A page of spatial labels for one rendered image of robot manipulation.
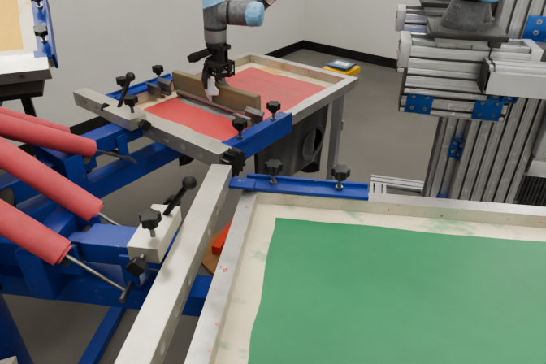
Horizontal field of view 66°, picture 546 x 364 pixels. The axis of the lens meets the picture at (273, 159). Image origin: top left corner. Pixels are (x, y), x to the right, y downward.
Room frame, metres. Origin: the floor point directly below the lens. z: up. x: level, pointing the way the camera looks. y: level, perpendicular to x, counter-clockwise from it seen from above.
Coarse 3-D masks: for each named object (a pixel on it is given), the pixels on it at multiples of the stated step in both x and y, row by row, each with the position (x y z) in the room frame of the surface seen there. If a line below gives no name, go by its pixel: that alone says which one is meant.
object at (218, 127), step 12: (288, 84) 1.67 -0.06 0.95; (300, 84) 1.67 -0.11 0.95; (312, 84) 1.67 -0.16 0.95; (300, 96) 1.55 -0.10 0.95; (288, 108) 1.43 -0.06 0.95; (192, 120) 1.32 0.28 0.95; (204, 120) 1.32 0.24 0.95; (216, 120) 1.32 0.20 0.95; (228, 120) 1.32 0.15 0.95; (204, 132) 1.23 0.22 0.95; (216, 132) 1.23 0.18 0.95; (228, 132) 1.23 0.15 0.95
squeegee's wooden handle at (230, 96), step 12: (180, 72) 1.52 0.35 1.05; (180, 84) 1.51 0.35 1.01; (192, 84) 1.47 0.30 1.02; (216, 84) 1.40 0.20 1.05; (204, 96) 1.43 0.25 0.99; (216, 96) 1.40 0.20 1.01; (228, 96) 1.36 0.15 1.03; (240, 96) 1.33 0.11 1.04; (252, 96) 1.30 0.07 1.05; (240, 108) 1.33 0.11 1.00
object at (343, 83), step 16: (240, 64) 1.91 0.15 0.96; (272, 64) 1.88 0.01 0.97; (288, 64) 1.82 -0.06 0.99; (336, 80) 1.68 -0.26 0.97; (352, 80) 1.62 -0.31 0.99; (144, 96) 1.47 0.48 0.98; (320, 96) 1.46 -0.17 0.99; (336, 96) 1.52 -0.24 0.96; (288, 112) 1.31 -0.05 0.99; (304, 112) 1.35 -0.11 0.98
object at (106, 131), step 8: (104, 128) 1.07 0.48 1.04; (112, 128) 1.07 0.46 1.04; (120, 128) 1.08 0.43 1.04; (136, 128) 1.11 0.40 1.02; (88, 136) 1.02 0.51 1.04; (96, 136) 1.02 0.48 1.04; (104, 136) 1.03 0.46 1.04; (112, 136) 1.05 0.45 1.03; (128, 136) 1.09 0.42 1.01; (136, 136) 1.11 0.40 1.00; (104, 144) 1.02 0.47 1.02; (112, 144) 1.04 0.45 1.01; (96, 152) 1.00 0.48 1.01
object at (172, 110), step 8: (240, 72) 1.81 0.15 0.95; (248, 72) 1.81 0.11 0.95; (256, 72) 1.81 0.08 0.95; (264, 72) 1.81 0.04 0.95; (272, 80) 1.71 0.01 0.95; (160, 104) 1.45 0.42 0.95; (168, 104) 1.45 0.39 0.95; (176, 104) 1.45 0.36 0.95; (184, 104) 1.45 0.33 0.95; (152, 112) 1.38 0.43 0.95; (160, 112) 1.38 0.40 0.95; (168, 112) 1.38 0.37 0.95; (176, 112) 1.38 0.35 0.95; (184, 112) 1.38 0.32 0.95; (192, 112) 1.38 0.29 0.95; (200, 112) 1.38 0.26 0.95; (208, 112) 1.39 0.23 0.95; (176, 120) 1.32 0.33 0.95; (184, 120) 1.32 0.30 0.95
